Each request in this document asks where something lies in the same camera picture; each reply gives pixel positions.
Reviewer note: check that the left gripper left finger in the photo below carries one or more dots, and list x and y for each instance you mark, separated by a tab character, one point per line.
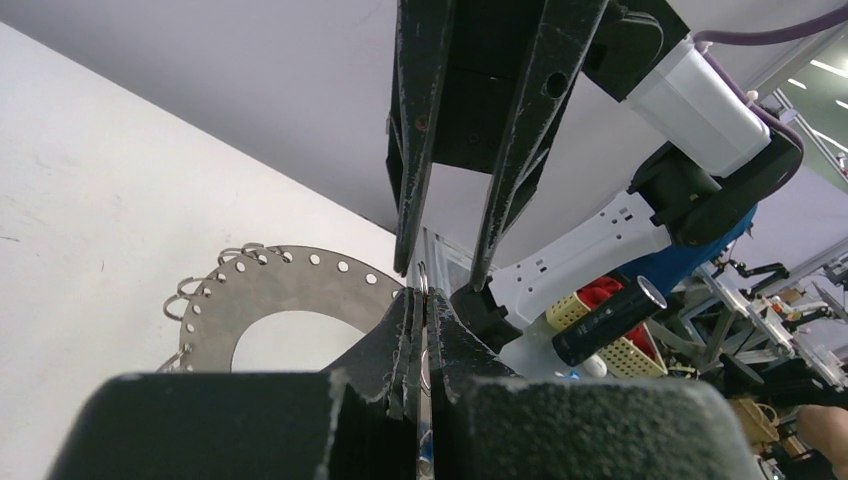
355	419

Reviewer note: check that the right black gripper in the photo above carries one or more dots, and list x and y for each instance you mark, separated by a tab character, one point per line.
450	97

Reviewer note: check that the black cylinder in background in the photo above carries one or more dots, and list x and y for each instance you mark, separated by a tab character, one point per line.
616	309

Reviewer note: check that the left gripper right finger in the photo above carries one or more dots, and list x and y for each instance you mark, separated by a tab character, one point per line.
490	423

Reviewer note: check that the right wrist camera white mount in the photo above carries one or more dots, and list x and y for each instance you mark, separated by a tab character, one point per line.
685	99

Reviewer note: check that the large metal keyring disc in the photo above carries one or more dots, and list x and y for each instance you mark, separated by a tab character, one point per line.
254	281

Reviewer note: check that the perforated yellow basket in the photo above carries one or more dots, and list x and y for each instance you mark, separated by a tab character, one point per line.
631	356

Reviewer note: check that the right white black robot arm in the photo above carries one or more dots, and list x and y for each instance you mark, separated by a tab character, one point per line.
670	201

